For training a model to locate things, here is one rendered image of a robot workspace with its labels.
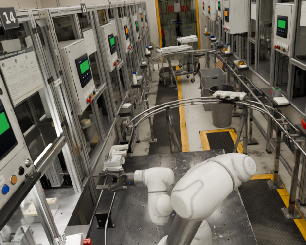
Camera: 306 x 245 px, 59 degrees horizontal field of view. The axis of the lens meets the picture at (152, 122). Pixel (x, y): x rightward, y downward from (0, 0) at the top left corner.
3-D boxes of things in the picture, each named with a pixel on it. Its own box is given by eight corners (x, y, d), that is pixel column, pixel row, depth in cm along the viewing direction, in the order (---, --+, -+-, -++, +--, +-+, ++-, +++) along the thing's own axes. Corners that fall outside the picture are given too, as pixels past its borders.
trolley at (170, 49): (164, 88, 667) (159, 49, 628) (158, 83, 717) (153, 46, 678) (197, 81, 683) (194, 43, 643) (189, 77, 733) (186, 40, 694)
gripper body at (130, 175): (137, 180, 153) (121, 181, 154) (135, 167, 149) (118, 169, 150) (135, 188, 146) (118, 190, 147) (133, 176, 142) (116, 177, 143)
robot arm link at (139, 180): (145, 166, 149) (134, 166, 150) (143, 175, 141) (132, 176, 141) (147, 179, 153) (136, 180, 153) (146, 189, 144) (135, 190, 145)
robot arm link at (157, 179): (143, 167, 143) (145, 193, 140) (172, 165, 141) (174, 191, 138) (146, 168, 153) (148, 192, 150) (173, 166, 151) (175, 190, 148)
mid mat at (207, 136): (250, 163, 337) (250, 162, 336) (206, 166, 342) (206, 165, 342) (233, 128, 427) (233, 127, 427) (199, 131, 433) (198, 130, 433)
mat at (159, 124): (191, 166, 348) (191, 165, 348) (146, 168, 354) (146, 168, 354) (178, 65, 879) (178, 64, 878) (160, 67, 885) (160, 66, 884)
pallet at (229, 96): (212, 101, 328) (212, 94, 324) (217, 97, 338) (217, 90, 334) (242, 104, 307) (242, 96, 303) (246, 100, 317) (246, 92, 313)
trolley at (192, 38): (202, 70, 773) (200, 36, 734) (183, 73, 772) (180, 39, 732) (196, 64, 850) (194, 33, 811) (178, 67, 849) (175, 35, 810)
